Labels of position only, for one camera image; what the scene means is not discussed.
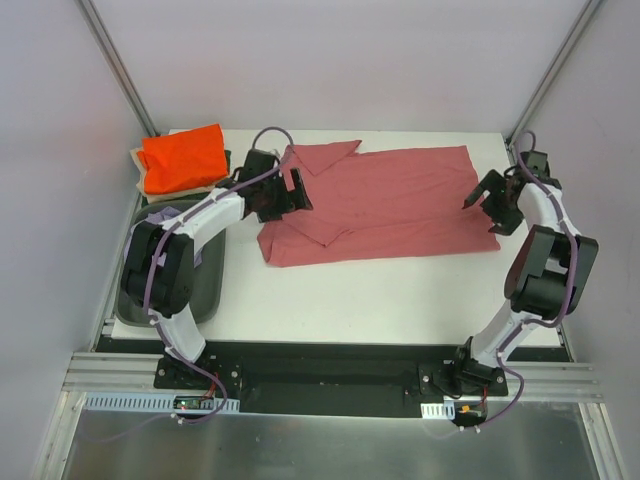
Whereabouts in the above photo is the pink t shirt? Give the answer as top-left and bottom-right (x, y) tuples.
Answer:
(257, 140), (500, 267)

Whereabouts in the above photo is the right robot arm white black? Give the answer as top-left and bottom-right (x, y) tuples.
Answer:
(421, 150), (599, 398)

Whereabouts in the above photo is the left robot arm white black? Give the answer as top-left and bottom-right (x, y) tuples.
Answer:
(120, 145), (313, 390)

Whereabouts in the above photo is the grey plastic bin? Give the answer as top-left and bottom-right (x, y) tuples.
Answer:
(115, 194), (226, 327)

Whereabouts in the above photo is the orange folded t shirt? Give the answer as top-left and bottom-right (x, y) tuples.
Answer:
(136, 124), (229, 196)

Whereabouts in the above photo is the lilac crumpled t shirt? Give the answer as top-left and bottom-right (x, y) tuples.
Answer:
(123, 206), (202, 268)

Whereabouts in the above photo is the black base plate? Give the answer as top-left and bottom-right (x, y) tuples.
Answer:
(153, 341), (508, 418)

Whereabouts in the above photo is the right white cable duct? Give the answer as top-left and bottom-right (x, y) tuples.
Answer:
(420, 400), (455, 421)

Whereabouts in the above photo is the white cable duct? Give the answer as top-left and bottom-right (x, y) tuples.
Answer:
(420, 400), (455, 421)
(85, 393), (240, 415)

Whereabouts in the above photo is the right aluminium frame post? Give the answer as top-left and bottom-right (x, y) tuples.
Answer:
(504, 0), (607, 151)

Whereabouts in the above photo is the aluminium frame post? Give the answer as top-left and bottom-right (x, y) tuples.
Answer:
(75, 0), (159, 137)
(504, 0), (607, 151)

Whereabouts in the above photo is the left white cable duct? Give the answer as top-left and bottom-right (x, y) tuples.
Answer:
(85, 393), (240, 415)

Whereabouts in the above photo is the aluminium rail front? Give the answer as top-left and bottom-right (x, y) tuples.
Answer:
(62, 352), (161, 393)

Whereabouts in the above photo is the left aluminium frame post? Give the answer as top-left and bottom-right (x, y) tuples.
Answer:
(75, 0), (159, 137)

